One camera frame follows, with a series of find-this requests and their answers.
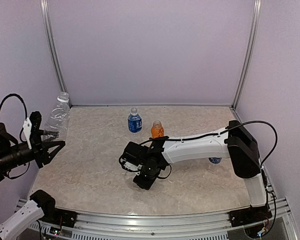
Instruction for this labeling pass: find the aluminium post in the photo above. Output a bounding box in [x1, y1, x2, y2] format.
[39, 0, 73, 109]
[231, 0, 262, 112]

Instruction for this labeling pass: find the aluminium front rail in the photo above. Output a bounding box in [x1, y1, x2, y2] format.
[8, 197, 298, 240]

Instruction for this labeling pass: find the blue label bottle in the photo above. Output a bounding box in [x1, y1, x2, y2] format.
[208, 157, 222, 164]
[127, 107, 142, 134]

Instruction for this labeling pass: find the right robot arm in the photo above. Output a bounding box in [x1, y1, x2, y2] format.
[133, 120, 268, 222]

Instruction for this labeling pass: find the clear bottle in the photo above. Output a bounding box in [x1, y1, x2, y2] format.
[42, 91, 70, 142]

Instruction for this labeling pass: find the orange drink bottle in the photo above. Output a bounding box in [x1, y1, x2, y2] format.
[151, 120, 165, 139]

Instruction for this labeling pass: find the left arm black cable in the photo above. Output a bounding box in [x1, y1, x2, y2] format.
[0, 93, 31, 180]

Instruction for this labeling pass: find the right aluminium post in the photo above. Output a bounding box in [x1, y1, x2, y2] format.
[231, 0, 262, 112]

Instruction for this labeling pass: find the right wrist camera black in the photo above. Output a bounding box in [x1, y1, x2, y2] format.
[118, 141, 149, 173]

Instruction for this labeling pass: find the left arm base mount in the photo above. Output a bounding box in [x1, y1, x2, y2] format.
[29, 189, 77, 228]

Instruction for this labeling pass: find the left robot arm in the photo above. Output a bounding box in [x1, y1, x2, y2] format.
[0, 111, 66, 240]

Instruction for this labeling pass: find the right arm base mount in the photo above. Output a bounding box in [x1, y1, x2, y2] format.
[228, 203, 273, 227]

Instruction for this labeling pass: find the left aluminium post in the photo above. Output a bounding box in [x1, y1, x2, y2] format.
[39, 0, 73, 109]

